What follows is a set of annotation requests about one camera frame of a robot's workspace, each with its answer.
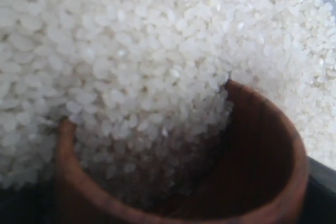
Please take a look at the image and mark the brown wooden cup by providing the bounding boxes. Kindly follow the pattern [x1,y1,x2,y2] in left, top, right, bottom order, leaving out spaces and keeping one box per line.
[56,80,309,223]

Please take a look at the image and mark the rice heap in tray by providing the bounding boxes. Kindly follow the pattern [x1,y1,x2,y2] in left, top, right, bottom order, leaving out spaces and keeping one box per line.
[0,0,336,190]

